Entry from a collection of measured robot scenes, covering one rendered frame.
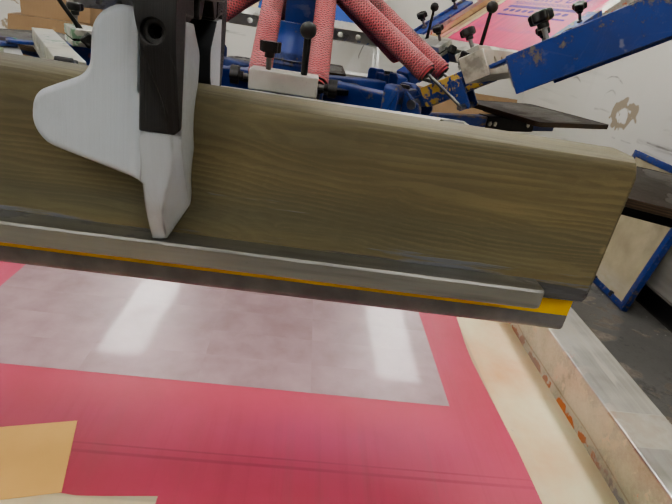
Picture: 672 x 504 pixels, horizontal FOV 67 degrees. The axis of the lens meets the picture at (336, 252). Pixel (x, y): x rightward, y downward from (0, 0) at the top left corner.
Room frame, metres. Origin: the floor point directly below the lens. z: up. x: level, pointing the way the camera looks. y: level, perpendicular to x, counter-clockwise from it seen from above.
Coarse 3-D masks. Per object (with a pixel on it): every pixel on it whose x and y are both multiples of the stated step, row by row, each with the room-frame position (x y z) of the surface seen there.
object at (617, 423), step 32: (576, 320) 0.36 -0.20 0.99; (544, 352) 0.34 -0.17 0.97; (576, 352) 0.31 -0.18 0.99; (608, 352) 0.32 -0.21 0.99; (576, 384) 0.29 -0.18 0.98; (608, 384) 0.28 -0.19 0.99; (576, 416) 0.28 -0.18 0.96; (608, 416) 0.25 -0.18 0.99; (640, 416) 0.25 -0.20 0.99; (608, 448) 0.24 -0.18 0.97; (640, 448) 0.22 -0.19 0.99; (608, 480) 0.23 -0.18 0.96; (640, 480) 0.21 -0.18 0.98
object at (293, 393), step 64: (256, 320) 0.34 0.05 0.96; (320, 320) 0.36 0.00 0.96; (384, 320) 0.37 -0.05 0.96; (448, 320) 0.39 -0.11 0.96; (256, 384) 0.27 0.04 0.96; (320, 384) 0.28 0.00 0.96; (384, 384) 0.29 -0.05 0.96; (448, 384) 0.30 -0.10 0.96; (192, 448) 0.21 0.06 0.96; (256, 448) 0.21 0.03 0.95; (320, 448) 0.22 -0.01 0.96; (384, 448) 0.23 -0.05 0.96; (448, 448) 0.24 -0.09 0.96; (512, 448) 0.25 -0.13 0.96
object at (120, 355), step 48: (0, 288) 0.33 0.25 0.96; (48, 288) 0.34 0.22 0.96; (96, 288) 0.35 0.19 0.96; (144, 288) 0.36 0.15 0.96; (192, 288) 0.37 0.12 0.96; (0, 336) 0.27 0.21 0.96; (48, 336) 0.28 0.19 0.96; (96, 336) 0.29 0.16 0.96; (144, 336) 0.30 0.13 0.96; (192, 336) 0.31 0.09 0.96; (0, 384) 0.23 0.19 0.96; (48, 384) 0.24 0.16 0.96; (96, 384) 0.24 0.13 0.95; (144, 384) 0.25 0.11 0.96; (192, 384) 0.26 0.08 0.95; (96, 432) 0.21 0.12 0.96; (144, 432) 0.21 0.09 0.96; (96, 480) 0.18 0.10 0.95; (144, 480) 0.18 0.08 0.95
